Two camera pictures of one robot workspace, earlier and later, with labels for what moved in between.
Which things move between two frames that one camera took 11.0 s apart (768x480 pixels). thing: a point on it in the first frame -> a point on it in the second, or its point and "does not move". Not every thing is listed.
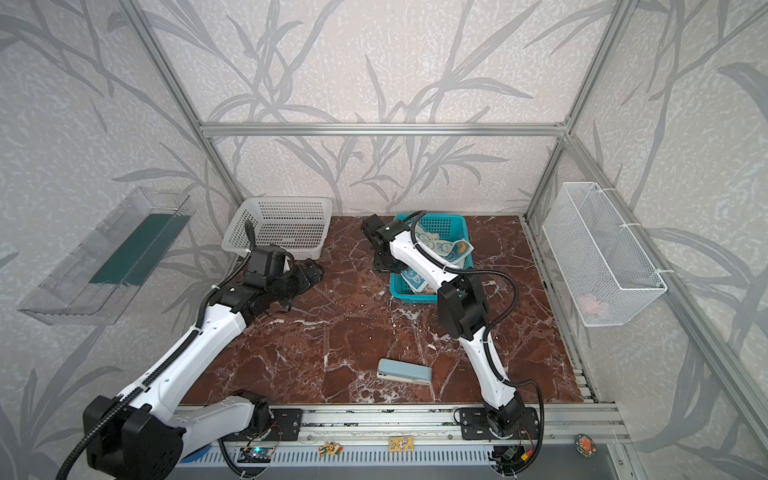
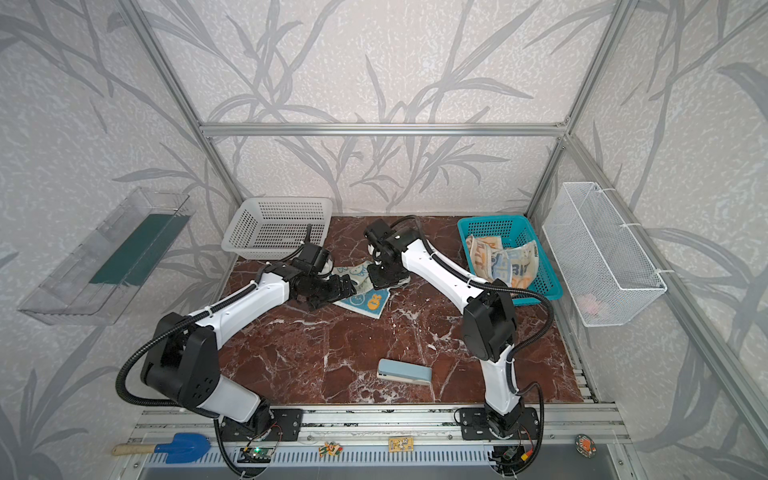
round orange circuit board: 585,446 does not move
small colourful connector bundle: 330,448 does not move
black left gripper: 297,279 -> 335,287
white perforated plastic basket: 298,225 does not move
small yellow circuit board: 401,444 does not move
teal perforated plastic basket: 447,227 -> 513,230
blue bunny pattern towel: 430,242 -> 367,299
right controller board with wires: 510,458 does not move
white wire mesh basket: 603,263 does not move
